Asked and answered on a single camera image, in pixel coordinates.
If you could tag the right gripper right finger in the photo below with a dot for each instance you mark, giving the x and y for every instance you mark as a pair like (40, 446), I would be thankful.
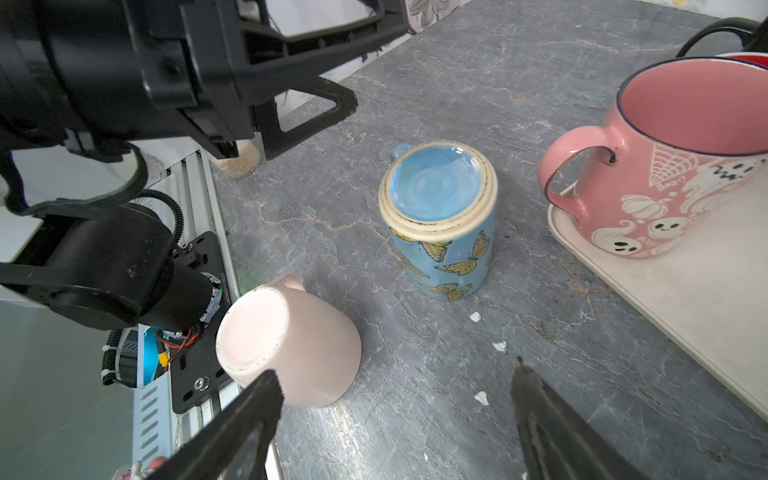
(557, 443)

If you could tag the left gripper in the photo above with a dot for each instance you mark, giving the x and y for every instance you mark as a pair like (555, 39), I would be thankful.
(188, 86)

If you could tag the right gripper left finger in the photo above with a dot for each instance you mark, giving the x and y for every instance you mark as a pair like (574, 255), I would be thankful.
(234, 445)

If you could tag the light pink mug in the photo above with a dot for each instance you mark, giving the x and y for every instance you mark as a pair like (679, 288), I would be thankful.
(314, 349)

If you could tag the dark pink mug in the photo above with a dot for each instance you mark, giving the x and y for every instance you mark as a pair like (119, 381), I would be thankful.
(680, 138)

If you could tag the cream white mug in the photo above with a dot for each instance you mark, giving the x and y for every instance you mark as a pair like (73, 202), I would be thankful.
(757, 58)

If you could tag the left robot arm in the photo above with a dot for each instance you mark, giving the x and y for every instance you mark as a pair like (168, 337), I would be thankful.
(98, 77)

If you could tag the blue butterfly mug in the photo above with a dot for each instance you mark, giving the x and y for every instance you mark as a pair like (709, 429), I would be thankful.
(438, 201)

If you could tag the beige rectangular tray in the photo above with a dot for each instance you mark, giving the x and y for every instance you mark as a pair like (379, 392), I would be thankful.
(708, 294)

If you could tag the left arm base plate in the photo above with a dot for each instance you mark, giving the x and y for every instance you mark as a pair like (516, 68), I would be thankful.
(197, 374)

